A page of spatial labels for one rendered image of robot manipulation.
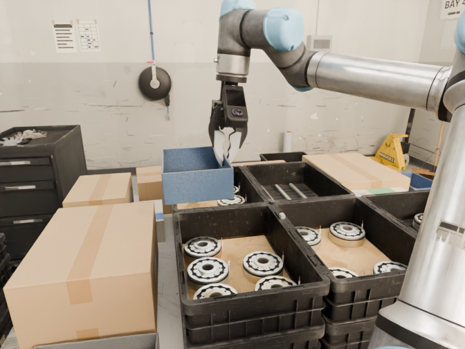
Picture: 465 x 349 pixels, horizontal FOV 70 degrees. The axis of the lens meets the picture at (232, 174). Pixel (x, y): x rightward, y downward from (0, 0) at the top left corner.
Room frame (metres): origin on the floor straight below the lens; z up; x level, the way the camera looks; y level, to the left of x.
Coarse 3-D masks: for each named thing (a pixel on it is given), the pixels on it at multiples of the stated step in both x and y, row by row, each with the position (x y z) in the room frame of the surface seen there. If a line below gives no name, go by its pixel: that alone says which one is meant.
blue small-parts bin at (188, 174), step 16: (176, 160) 0.83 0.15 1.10; (192, 160) 0.84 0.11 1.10; (208, 160) 0.85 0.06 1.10; (224, 160) 0.75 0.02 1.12; (176, 176) 0.64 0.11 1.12; (192, 176) 0.64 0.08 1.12; (208, 176) 0.65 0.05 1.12; (224, 176) 0.66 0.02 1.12; (176, 192) 0.64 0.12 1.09; (192, 192) 0.64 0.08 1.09; (208, 192) 0.65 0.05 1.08; (224, 192) 0.66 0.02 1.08
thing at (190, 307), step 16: (224, 208) 0.89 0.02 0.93; (240, 208) 0.90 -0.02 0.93; (272, 208) 0.89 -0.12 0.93; (176, 224) 0.79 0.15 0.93; (176, 240) 0.71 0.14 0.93; (304, 256) 0.65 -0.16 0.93; (320, 272) 0.58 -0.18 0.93; (272, 288) 0.53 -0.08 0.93; (288, 288) 0.54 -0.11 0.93; (304, 288) 0.53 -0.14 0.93; (320, 288) 0.54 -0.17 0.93; (192, 304) 0.49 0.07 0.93; (208, 304) 0.49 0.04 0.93; (224, 304) 0.50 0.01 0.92; (240, 304) 0.51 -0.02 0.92; (256, 304) 0.51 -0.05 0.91
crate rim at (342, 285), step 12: (276, 204) 0.92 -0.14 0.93; (288, 204) 0.93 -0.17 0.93; (384, 216) 0.84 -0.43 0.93; (300, 240) 0.71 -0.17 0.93; (312, 252) 0.66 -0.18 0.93; (324, 264) 0.61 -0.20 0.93; (360, 276) 0.57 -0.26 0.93; (372, 276) 0.57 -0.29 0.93; (384, 276) 0.57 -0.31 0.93; (396, 276) 0.57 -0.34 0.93; (336, 288) 0.55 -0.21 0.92; (348, 288) 0.55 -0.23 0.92; (360, 288) 0.56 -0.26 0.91
